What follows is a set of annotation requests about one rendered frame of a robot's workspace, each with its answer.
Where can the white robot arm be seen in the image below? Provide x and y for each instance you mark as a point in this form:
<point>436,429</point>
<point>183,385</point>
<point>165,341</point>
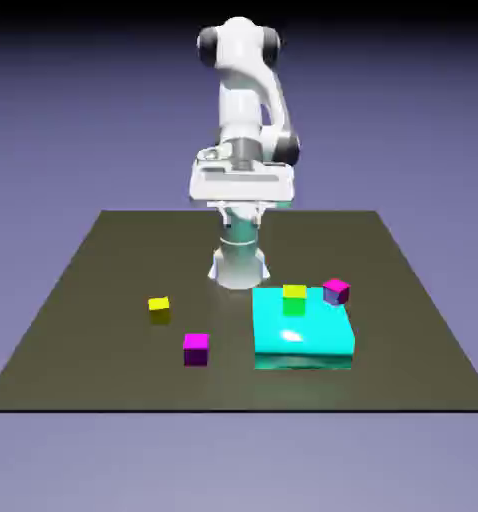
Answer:
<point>241,72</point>

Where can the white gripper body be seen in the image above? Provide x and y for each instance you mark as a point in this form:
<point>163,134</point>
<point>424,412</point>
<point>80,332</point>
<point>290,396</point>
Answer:
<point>241,184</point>

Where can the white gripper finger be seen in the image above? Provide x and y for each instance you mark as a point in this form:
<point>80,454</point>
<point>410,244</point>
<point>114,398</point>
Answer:
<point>256,218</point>
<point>226,218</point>

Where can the small magenta cube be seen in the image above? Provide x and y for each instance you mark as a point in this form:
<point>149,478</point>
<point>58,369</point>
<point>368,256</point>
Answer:
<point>196,348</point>
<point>336,291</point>

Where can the small yellow cube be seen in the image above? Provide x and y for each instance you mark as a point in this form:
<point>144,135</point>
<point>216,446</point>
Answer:
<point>294,299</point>
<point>159,308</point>

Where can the large cyan box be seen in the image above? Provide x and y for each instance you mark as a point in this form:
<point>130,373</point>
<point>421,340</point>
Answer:
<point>303,332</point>

